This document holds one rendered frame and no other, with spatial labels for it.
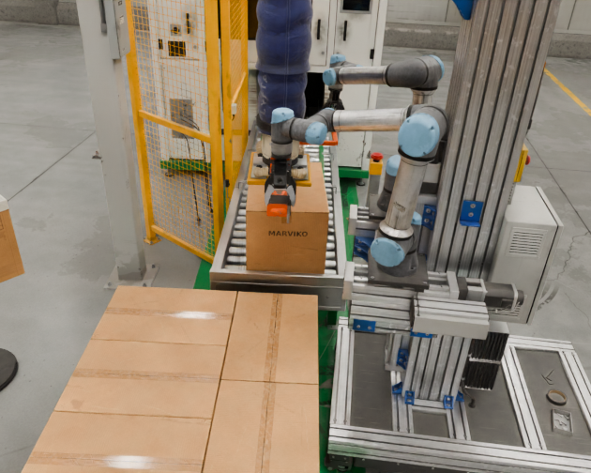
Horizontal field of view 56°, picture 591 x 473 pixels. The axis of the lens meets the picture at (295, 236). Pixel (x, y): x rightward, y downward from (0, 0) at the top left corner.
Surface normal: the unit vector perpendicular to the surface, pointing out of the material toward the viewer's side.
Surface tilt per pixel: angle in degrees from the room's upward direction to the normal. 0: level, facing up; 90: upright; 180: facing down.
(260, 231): 90
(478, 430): 0
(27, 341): 0
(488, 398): 0
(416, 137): 82
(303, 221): 90
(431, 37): 90
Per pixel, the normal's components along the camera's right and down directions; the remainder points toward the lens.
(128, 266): -0.03, 0.51
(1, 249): 0.72, 0.38
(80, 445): 0.04, -0.86
